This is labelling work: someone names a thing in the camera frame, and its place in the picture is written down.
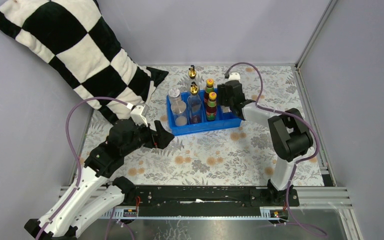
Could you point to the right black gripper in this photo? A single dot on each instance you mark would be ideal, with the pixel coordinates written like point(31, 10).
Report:
point(221, 93)

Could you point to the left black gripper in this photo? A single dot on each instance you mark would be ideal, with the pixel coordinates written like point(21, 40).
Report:
point(159, 139)

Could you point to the yellow-cap sauce bottle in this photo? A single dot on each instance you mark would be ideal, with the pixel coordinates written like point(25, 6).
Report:
point(209, 88)
point(211, 107)

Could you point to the silver-lid glass shaker jar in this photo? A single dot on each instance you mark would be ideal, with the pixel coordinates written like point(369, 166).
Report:
point(179, 111)

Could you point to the clear gold-cap bottle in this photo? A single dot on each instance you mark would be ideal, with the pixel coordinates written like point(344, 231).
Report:
point(194, 104)
point(192, 74)

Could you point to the blue plastic divided bin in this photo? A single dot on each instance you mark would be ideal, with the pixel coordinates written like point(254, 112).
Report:
point(223, 120)

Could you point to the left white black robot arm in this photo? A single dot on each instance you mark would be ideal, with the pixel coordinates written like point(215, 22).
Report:
point(72, 214)

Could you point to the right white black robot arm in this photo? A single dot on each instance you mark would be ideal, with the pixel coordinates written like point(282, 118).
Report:
point(291, 138)

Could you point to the floral patterned table mat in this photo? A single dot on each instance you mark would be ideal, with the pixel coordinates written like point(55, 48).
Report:
point(239, 156)

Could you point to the black white checkered pillow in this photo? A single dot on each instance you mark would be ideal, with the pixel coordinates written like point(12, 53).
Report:
point(73, 37)

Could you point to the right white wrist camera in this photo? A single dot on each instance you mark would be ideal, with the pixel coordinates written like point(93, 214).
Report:
point(232, 76)

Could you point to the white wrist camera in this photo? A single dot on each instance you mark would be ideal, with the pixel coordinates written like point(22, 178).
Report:
point(232, 76)
point(138, 115)

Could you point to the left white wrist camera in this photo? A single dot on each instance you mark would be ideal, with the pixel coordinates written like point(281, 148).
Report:
point(138, 115)

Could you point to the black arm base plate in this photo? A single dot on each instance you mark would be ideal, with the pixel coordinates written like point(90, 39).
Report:
point(205, 201)

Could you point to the aluminium frame rail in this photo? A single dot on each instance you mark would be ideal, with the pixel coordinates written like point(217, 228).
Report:
point(310, 198)

